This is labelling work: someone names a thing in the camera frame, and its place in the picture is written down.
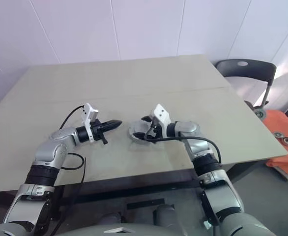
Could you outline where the dark round wheel disc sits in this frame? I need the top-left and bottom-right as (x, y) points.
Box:
(127, 127), (159, 145)

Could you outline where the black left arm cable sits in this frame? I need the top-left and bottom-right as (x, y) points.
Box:
(59, 105), (86, 171)

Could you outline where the black table frame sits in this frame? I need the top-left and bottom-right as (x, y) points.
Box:
(0, 162), (265, 217)

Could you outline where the dark grey rounded shape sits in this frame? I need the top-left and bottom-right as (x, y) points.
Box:
(153, 205), (176, 226)

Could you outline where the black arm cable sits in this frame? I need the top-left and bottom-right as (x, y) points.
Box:
(144, 125), (223, 165)
(59, 105), (86, 171)

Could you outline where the grey robot torso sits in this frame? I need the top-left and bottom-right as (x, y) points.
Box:
(0, 216), (277, 236)

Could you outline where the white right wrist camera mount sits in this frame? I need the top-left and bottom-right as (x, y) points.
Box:
(149, 103), (171, 137)

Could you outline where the orange cloth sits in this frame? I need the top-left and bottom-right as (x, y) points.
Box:
(261, 110), (288, 182)

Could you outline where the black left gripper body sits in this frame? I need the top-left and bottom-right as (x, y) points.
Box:
(91, 119), (109, 145)

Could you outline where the thin black hanging cable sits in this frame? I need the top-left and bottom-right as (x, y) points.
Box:
(52, 157), (87, 233)

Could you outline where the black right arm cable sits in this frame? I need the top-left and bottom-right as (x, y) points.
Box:
(144, 125), (223, 165)

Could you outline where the grey caster wheel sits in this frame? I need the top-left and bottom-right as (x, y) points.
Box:
(254, 108), (267, 119)

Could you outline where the black plastic chair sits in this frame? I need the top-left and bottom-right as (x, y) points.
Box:
(214, 59), (277, 109)

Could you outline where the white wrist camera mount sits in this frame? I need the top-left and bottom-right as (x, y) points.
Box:
(81, 102), (100, 144)
(149, 103), (171, 137)

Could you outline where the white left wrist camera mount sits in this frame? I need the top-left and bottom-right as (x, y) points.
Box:
(81, 102), (100, 144)

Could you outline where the flat black bar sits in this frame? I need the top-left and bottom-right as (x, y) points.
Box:
(126, 198), (166, 210)

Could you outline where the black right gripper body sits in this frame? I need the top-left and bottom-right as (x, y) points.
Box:
(146, 120), (168, 142)

